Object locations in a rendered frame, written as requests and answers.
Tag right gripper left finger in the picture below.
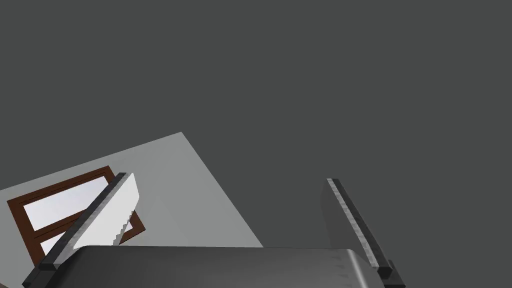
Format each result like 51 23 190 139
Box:
21 172 141 288

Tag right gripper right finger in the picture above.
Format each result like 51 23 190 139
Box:
321 177 407 288

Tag brown framed window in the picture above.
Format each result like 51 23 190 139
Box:
7 165 146 267

